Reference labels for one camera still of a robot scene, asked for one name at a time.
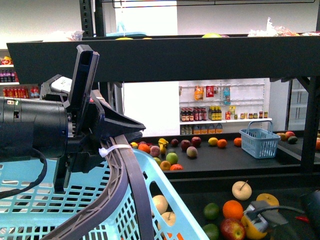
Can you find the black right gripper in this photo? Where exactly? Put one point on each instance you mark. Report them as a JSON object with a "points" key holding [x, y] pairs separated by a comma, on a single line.
{"points": [[263, 216]]}

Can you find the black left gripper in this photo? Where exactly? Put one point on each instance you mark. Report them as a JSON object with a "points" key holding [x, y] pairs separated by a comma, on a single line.
{"points": [[71, 124]]}

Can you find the large teal shopping basket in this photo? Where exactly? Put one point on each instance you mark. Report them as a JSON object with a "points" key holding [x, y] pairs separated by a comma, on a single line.
{"points": [[126, 197]]}

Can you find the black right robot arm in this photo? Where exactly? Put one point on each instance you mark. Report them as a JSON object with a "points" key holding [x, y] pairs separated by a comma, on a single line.
{"points": [[310, 203]]}

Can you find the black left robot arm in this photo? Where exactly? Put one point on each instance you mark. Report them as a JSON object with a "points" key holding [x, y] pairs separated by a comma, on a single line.
{"points": [[19, 130]]}

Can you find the orange on near shelf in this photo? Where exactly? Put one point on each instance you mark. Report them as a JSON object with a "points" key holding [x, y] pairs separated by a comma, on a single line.
{"points": [[232, 209]]}

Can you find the cream pear near shelf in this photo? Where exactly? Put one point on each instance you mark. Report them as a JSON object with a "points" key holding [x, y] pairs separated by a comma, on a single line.
{"points": [[241, 190]]}

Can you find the red apple near shelf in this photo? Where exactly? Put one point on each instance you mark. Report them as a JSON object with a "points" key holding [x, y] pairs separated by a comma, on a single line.
{"points": [[232, 229]]}

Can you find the blue basket on top shelf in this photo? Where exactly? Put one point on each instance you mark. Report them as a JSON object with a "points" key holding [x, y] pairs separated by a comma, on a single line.
{"points": [[121, 31]]}

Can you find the large orange far shelf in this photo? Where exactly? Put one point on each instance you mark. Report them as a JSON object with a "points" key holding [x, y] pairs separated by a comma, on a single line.
{"points": [[145, 148]]}

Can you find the small blue shelf basket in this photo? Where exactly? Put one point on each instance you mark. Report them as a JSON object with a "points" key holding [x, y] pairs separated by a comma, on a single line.
{"points": [[258, 142]]}

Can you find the orange beside far lemon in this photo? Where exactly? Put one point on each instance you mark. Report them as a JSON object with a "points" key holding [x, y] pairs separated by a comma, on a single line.
{"points": [[222, 143]]}

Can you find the white beverage shelf unit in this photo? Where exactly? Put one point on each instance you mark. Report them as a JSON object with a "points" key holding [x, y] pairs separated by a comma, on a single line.
{"points": [[10, 85]]}

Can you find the green apple far shelf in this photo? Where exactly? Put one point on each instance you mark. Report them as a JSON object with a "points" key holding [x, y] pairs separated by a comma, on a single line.
{"points": [[172, 158]]}

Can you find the green apple shelf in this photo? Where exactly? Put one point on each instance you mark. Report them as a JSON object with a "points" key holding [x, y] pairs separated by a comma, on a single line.
{"points": [[172, 158], [211, 35]]}

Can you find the peach on far shelf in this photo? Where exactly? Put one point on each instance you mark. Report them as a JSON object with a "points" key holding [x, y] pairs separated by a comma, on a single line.
{"points": [[192, 152]]}

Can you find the white sauce shelf unit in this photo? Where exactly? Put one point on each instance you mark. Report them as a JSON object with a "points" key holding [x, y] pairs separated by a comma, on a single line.
{"points": [[223, 106]]}

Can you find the green apple top shelf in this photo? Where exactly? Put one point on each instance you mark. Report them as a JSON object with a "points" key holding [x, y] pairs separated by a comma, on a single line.
{"points": [[211, 35]]}

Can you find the black metal shelf rack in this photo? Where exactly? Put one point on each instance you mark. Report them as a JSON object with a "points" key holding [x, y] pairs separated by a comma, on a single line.
{"points": [[191, 57]]}

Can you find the yellow orange round fruit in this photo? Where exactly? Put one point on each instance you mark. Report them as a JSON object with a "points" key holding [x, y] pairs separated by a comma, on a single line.
{"points": [[269, 198]]}

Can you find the red chili pepper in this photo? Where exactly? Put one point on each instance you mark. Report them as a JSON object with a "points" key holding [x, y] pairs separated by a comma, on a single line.
{"points": [[303, 219]]}

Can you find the green lime upper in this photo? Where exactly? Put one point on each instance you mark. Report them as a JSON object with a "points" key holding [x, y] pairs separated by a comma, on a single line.
{"points": [[211, 211]]}

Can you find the green lime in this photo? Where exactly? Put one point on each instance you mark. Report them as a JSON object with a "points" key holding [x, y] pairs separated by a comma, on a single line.
{"points": [[211, 211], [212, 231]]}

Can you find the green lime lower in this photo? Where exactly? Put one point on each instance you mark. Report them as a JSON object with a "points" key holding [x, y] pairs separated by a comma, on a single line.
{"points": [[212, 231]]}

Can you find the white zip tie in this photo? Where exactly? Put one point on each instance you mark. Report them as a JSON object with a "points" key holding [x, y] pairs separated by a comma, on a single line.
{"points": [[103, 152]]}

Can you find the orange near blue basket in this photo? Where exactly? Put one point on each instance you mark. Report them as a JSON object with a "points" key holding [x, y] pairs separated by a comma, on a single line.
{"points": [[237, 141]]}

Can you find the yellow starfruit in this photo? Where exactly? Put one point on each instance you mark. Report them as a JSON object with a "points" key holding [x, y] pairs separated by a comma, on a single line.
{"points": [[162, 145]]}

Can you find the dark red apple left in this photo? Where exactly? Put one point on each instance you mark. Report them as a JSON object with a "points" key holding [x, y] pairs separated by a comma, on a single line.
{"points": [[185, 144]]}

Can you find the dark red apple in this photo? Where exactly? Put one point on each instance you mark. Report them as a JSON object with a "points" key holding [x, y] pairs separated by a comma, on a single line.
{"points": [[185, 144], [196, 141]]}

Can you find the dark red apple right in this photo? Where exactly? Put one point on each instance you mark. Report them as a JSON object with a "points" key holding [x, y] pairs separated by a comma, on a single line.
{"points": [[196, 141]]}

